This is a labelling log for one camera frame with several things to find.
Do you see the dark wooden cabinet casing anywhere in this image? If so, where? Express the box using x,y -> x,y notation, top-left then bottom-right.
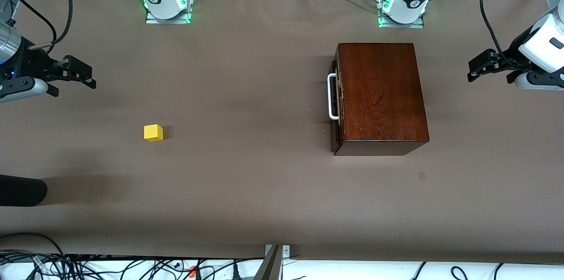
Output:
333,43 -> 430,156

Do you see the black curved cable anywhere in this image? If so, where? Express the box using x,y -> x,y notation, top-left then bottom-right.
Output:
12,0 -> 58,53

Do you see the small metal edge bracket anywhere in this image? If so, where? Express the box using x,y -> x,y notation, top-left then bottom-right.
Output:
264,245 -> 291,267

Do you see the wooden drawer with white handle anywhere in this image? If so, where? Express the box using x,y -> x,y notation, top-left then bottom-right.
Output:
327,60 -> 343,153

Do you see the grey diagonal bar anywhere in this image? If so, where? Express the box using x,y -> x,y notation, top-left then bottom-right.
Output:
253,245 -> 282,280

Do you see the tangled black cable bundle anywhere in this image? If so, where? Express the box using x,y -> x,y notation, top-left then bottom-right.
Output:
0,249 -> 265,280

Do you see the black arched cable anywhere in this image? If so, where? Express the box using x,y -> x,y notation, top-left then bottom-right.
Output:
0,232 -> 66,256

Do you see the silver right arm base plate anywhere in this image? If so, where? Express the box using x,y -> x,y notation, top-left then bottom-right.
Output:
145,0 -> 191,24

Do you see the brown table cover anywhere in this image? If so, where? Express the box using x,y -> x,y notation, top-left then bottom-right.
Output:
0,0 -> 564,265

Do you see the yellow cube block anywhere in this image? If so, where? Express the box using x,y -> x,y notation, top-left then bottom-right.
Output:
144,124 -> 164,142

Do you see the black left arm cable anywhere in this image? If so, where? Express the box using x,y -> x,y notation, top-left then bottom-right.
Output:
479,0 -> 529,71

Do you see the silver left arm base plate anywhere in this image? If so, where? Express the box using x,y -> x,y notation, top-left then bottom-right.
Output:
378,0 -> 425,28

